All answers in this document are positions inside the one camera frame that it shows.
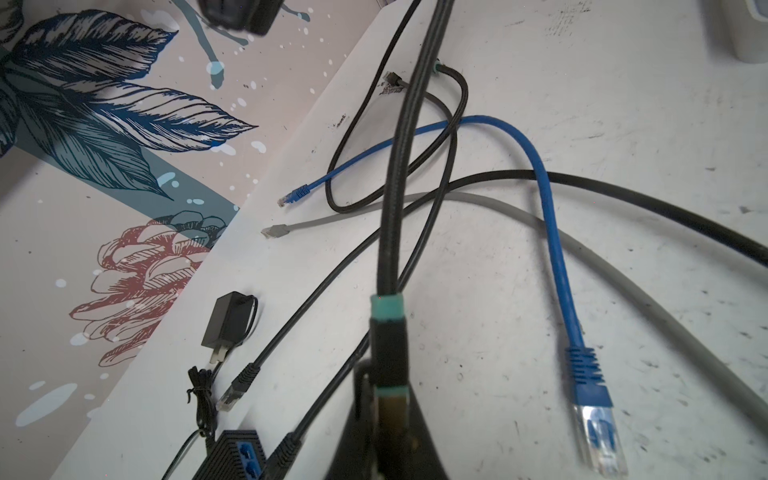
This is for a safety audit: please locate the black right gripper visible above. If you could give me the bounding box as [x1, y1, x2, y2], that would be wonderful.
[198, 0, 284, 35]

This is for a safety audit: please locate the black bundled cable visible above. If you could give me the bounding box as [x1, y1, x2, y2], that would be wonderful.
[259, 71, 460, 480]

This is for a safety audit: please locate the grey ethernet cable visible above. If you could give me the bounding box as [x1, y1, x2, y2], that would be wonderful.
[261, 190, 768, 424]

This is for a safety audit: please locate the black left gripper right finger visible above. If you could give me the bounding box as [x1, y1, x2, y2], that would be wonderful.
[405, 386, 449, 480]

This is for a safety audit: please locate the small black plug adapter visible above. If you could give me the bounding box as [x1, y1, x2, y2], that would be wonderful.
[162, 291, 259, 480]

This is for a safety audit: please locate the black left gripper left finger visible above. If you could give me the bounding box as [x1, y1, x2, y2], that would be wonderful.
[325, 360, 375, 480]

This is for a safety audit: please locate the blue ethernet cable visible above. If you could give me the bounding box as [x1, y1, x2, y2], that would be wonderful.
[277, 113, 630, 478]

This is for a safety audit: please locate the black network switch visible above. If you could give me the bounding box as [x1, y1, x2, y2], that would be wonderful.
[192, 430, 267, 480]

